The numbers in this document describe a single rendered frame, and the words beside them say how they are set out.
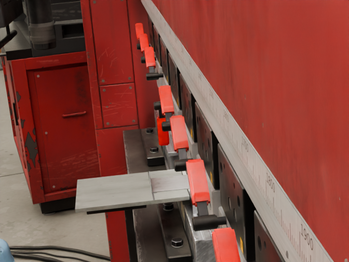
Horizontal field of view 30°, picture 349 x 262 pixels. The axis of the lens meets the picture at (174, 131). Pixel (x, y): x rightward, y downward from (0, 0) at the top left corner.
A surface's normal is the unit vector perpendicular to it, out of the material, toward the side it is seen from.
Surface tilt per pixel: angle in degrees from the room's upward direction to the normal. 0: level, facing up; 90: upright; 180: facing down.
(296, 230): 90
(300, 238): 90
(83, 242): 0
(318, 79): 90
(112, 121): 90
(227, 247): 39
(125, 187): 0
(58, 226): 0
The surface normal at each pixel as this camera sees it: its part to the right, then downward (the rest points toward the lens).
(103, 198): -0.07, -0.95
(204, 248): 0.11, 0.30
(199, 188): 0.01, -0.55
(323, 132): -0.99, 0.11
